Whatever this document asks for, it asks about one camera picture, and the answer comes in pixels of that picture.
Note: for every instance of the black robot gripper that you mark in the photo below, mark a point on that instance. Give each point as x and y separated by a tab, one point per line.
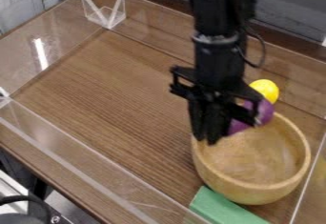
213	86

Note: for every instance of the purple toy eggplant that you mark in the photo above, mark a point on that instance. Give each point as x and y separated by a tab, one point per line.
261	119

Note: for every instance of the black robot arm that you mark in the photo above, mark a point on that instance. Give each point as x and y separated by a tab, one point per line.
223	19

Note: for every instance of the brown wooden bowl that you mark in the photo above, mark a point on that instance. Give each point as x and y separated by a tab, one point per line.
256	166

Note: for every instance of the yellow toy lemon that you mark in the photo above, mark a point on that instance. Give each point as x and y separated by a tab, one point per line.
268	88

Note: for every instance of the green cloth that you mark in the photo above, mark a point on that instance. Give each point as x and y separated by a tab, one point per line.
220	211

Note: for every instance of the black metal stand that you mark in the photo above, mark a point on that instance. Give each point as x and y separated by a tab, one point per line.
21	183

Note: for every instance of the clear acrylic corner bracket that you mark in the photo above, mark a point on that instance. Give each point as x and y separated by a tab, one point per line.
108	17

